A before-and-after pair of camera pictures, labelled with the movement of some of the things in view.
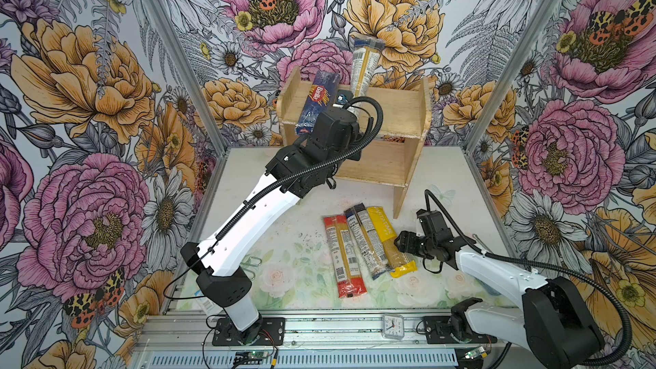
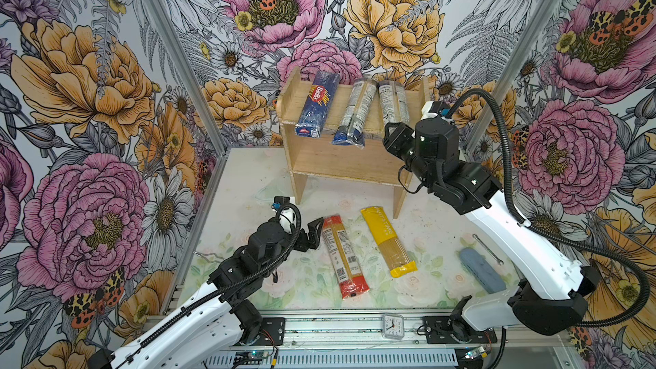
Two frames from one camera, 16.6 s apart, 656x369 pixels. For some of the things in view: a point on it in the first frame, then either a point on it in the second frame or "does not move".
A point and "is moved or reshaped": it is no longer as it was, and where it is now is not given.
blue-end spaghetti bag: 366,55 is moved or reshaped
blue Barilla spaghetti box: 323,95 does not move
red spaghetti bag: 350,279 does not move
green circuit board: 252,354 does not move
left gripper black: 354,137 -> 313,233
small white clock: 393,326 does not move
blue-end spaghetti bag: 369,242 -> 394,102
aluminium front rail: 313,340 does not move
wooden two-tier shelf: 394,124 does not move
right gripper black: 407,240 -> 394,141
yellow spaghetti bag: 396,261 does not move
